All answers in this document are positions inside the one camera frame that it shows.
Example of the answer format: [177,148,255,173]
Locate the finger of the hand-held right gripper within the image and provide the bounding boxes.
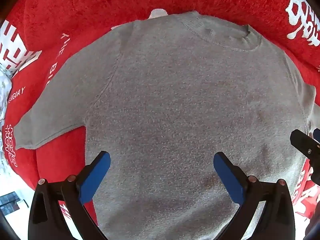
[290,129,320,160]

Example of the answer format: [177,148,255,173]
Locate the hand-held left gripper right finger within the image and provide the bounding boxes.
[213,151,297,240]

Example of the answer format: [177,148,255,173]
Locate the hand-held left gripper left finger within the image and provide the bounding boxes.
[28,151,111,240]

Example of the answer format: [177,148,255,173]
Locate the grey knit sweater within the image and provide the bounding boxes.
[14,10,317,240]

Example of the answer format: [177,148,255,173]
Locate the dark flat object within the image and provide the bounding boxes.
[0,191,21,215]

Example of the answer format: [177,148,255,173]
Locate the white floral cloth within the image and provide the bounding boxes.
[0,64,14,175]

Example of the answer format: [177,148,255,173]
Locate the red blanket with white print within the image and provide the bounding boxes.
[0,0,320,240]

